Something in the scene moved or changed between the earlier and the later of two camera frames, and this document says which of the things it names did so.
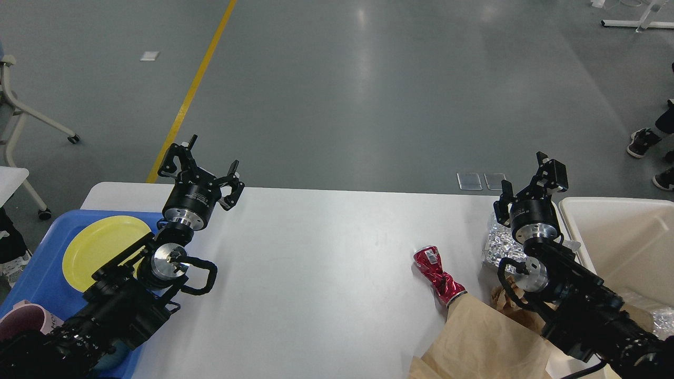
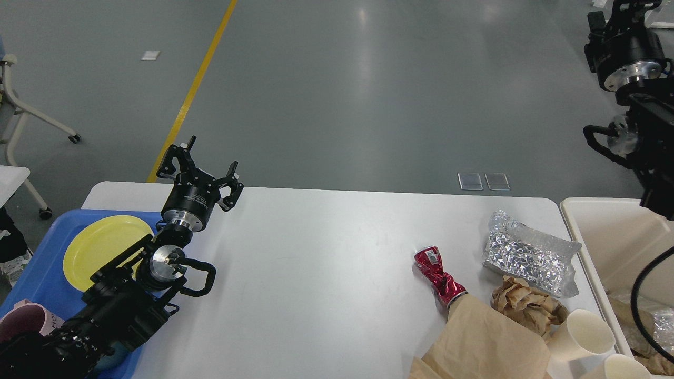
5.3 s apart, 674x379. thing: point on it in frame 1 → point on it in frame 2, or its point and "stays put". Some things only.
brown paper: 502,301 stays put
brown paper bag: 477,340 stays put
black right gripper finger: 552,177 → 628,15
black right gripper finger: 501,207 → 597,27
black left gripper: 195,194 stays put
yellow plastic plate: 97,240 stays put
